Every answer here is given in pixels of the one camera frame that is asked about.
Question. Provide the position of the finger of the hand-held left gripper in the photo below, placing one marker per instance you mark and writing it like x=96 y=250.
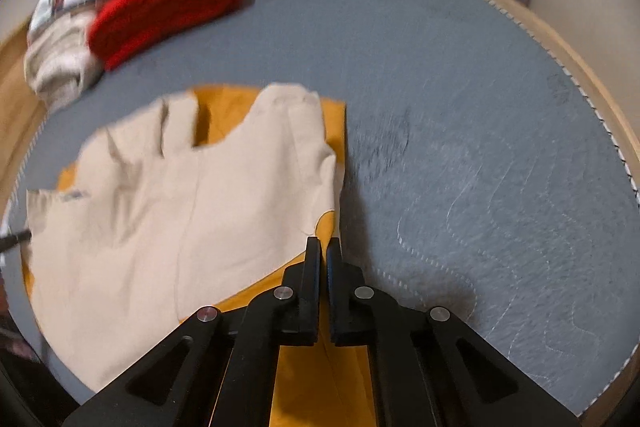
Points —
x=12 y=241

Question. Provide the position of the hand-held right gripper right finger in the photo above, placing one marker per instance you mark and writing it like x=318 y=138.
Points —
x=336 y=269

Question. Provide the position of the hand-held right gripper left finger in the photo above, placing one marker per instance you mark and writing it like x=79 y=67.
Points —
x=312 y=269

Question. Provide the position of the beige and yellow hooded jacket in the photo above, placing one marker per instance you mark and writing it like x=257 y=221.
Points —
x=175 y=217

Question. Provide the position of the folded white fleece blanket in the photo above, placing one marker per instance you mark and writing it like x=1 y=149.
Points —
x=57 y=62

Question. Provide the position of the wooden bed frame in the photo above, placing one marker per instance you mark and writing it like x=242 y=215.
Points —
x=15 y=97

